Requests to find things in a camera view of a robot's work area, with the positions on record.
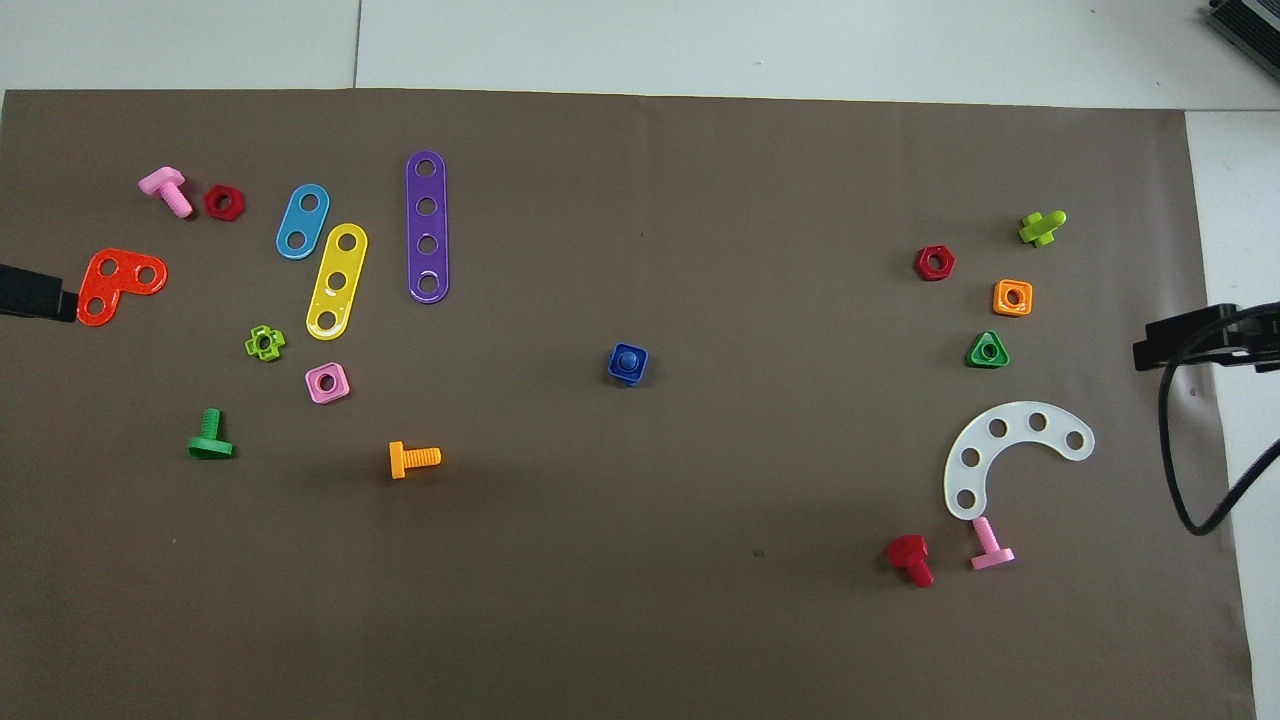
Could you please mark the orange square nut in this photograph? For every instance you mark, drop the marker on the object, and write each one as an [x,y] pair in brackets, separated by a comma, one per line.
[1000,307]

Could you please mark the orange square-head screw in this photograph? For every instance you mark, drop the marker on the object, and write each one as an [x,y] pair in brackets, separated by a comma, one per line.
[398,460]

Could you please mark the red hex nut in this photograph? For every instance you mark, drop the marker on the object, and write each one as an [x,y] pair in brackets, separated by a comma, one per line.
[921,265]
[211,204]

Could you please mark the dark grey ribbed device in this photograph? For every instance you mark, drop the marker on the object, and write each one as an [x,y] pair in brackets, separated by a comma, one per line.
[1250,20]

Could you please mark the blue square nut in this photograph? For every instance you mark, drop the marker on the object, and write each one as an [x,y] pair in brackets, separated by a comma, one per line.
[613,366]

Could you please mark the white curved five-hole plate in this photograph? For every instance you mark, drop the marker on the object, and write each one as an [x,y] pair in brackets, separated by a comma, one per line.
[1017,421]

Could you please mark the red hex-head screw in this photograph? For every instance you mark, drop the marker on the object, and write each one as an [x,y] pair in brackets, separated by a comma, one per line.
[908,552]

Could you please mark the light blue two-hole plate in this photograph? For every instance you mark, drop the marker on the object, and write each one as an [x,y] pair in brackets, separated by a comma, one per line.
[303,221]

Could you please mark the green square-head screw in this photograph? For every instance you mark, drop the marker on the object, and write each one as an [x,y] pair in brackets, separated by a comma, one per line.
[210,447]

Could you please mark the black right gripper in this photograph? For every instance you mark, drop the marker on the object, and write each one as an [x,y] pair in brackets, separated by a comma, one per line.
[1240,340]

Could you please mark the blue triangle-head screw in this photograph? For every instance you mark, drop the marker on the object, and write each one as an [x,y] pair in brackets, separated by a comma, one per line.
[628,358]

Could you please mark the green triangle nut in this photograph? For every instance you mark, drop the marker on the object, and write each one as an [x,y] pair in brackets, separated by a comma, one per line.
[975,360]

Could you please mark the yellow three-hole plate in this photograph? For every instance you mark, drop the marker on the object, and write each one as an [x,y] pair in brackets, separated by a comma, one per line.
[342,262]

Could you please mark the orange-red L-shaped plate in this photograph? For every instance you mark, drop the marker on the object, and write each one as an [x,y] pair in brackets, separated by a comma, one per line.
[118,285]

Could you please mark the pink square-head screw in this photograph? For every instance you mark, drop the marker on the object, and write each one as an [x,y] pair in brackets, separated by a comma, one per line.
[163,183]
[992,558]

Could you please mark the pink square nut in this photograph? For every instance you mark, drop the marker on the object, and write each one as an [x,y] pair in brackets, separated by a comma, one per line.
[341,393]

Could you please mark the lime green cross nut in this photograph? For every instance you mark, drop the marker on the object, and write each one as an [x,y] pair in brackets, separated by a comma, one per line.
[251,346]

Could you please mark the brown table mat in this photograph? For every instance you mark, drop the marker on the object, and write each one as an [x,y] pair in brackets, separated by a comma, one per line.
[640,560]

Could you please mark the purple four-hole plate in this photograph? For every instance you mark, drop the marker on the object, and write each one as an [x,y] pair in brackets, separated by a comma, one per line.
[427,225]

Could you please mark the lime green cross-head screw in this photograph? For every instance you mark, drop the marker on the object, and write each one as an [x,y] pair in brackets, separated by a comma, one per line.
[1040,230]

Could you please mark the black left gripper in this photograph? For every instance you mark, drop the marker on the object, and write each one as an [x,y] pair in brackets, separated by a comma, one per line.
[30,295]

